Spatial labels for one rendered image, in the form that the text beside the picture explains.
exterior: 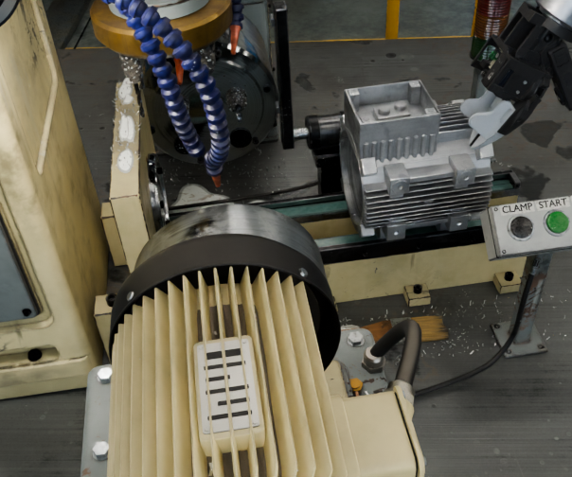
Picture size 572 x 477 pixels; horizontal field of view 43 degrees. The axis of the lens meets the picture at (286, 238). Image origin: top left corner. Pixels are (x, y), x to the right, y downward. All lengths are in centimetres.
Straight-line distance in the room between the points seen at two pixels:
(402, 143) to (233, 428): 72
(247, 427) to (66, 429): 75
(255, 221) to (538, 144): 92
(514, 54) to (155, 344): 70
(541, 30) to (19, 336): 83
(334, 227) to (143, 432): 86
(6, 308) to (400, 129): 60
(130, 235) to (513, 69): 56
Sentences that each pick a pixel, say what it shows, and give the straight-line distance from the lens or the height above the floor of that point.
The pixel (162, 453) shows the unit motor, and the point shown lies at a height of 135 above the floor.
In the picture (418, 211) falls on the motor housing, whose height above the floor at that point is 100.
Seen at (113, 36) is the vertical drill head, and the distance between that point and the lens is 93.
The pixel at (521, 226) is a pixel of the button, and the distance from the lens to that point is 101.
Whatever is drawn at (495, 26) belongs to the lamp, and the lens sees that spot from 143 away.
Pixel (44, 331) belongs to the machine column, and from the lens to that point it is 110.
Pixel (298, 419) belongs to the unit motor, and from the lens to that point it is 45.
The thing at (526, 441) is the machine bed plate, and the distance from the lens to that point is 112.
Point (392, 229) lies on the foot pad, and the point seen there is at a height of 98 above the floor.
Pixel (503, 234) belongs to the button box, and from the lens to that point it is 101.
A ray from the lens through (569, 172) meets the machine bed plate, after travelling 159.
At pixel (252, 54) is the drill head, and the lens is 127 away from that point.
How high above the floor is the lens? 172
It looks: 42 degrees down
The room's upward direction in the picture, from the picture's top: 4 degrees counter-clockwise
